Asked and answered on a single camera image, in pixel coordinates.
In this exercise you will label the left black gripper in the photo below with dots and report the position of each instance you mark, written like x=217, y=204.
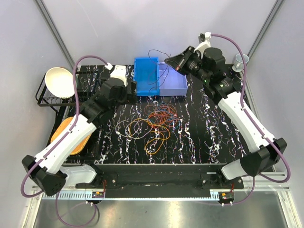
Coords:
x=130, y=98

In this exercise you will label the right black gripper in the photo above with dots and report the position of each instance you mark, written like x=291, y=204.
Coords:
x=175, y=61

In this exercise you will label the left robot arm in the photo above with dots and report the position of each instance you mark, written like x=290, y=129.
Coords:
x=46, y=168

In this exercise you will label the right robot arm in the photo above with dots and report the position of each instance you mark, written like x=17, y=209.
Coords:
x=209, y=67

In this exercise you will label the lavender plastic bin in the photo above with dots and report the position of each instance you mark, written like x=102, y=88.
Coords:
x=172, y=83

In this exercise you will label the blue plastic bin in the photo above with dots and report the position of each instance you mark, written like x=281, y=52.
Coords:
x=146, y=75

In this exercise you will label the white ceramic mug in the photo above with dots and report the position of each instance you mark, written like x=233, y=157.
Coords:
x=238, y=64

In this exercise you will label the orange perforated mat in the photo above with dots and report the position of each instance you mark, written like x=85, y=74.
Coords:
x=66, y=122

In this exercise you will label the white bowl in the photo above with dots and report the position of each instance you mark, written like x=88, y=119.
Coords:
x=59, y=81

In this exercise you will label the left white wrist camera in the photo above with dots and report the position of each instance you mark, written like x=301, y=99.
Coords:
x=117, y=71

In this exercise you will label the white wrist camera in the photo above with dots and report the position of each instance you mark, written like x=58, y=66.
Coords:
x=204, y=43
x=117, y=71

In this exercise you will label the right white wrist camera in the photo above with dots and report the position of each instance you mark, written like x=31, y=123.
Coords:
x=204, y=43

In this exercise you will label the black wire dish rack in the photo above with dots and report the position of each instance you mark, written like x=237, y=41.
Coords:
x=89, y=80

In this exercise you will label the right aluminium frame post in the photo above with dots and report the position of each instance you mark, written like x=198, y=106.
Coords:
x=266, y=25

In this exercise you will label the aluminium frame post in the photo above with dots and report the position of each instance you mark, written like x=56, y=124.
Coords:
x=54, y=31
x=266, y=25

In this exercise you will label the left aluminium frame post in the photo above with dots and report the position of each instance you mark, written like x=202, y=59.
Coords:
x=54, y=31

